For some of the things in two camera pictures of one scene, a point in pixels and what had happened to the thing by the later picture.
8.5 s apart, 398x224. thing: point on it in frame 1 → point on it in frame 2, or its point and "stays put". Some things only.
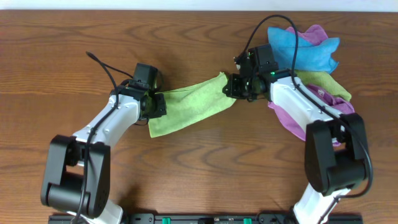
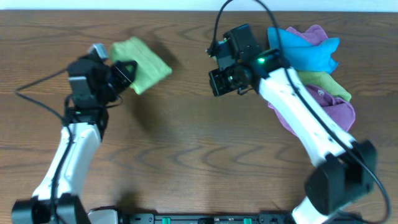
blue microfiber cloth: x=311 y=56 stays put
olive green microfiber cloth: x=324 y=79 stays put
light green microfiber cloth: x=184 y=103 → x=151 y=70
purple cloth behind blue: x=315 y=34 stays put
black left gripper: x=162 y=107 → x=117 y=72
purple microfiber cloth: x=339 y=107 stays put
